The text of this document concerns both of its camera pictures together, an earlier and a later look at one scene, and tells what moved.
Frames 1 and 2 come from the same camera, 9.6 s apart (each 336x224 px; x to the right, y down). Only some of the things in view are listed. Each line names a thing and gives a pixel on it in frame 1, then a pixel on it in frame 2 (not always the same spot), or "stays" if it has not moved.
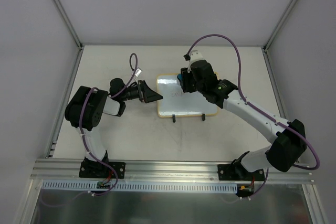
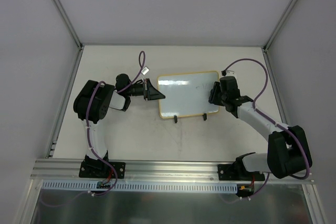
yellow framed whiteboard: (171, 100) stays
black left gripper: (142, 91) stays
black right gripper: (184, 80) -> (216, 94)
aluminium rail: (159, 170) stays
